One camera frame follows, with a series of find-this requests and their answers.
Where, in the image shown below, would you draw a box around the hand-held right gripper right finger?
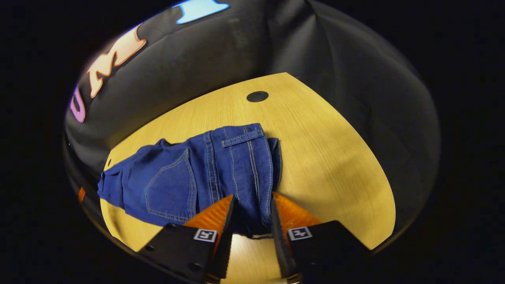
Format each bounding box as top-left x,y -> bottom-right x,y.
270,192 -> 372,284

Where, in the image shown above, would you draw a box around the black backdrop cloth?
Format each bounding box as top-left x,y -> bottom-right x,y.
63,0 -> 441,237

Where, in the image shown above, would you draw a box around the blue denim jeans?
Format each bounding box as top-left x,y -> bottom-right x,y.
97,123 -> 283,239

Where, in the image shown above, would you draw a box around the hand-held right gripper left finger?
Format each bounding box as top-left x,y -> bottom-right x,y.
138,194 -> 236,284

